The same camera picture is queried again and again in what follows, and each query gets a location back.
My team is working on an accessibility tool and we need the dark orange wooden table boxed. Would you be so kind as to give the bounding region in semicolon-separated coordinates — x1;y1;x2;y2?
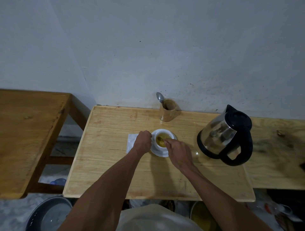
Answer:
0;89;91;199

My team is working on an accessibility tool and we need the person's right forearm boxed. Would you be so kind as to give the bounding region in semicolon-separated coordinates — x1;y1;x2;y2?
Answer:
178;164;273;231

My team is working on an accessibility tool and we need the light knotty wooden table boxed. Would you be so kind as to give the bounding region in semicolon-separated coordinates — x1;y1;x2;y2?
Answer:
243;116;305;191

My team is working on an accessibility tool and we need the wooden utensil holder cup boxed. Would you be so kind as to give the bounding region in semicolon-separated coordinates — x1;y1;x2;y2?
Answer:
159;99;180;122

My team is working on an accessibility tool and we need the person's left forearm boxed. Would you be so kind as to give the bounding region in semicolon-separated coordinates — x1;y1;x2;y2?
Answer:
58;149;148;231

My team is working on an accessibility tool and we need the white tea cup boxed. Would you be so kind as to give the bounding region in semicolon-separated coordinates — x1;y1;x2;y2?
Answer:
152;129;177;154

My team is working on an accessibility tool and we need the person's left hand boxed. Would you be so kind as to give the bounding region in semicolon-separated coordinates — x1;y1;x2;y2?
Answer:
132;130;153;156

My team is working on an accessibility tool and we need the clear plastic bag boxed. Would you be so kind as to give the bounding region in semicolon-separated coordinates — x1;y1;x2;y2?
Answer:
247;190;303;224

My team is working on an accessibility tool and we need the white paper napkin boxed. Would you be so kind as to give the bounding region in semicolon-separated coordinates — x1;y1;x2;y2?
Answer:
125;133;140;154

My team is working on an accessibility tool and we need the steel electric kettle black handle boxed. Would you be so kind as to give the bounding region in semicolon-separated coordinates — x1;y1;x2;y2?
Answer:
197;104;253;167

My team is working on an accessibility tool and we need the steel spoon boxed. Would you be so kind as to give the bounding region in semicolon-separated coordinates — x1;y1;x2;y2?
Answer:
156;92;168;110

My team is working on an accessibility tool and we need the white saucer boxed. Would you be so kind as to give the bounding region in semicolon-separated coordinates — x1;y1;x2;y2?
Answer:
150;136;178;158

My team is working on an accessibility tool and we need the person's white shirt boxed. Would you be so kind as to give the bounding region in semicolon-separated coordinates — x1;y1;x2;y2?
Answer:
116;204;203;231

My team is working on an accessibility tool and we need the person's right hand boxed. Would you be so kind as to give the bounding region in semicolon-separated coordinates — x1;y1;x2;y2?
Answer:
163;139;195;172

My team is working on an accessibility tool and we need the grey metal basin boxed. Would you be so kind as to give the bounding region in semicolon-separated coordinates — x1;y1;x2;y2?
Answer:
25;196;73;231

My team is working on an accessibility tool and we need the yellow bucket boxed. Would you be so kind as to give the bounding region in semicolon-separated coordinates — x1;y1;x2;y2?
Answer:
190;201;222;231

